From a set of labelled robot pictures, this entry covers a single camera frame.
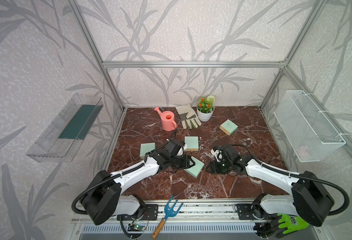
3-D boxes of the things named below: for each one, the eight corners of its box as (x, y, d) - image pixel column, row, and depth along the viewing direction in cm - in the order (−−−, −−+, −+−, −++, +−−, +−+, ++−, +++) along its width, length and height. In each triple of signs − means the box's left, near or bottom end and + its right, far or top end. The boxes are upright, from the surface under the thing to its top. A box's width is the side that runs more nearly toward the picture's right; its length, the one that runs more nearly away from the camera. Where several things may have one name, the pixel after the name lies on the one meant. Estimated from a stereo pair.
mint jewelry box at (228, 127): (229, 136, 106) (230, 133, 103) (219, 128, 111) (220, 125, 108) (237, 129, 110) (238, 126, 107) (227, 122, 115) (228, 118, 112)
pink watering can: (165, 135, 105) (163, 125, 97) (158, 117, 116) (155, 107, 107) (178, 130, 108) (177, 120, 99) (169, 114, 119) (168, 103, 110)
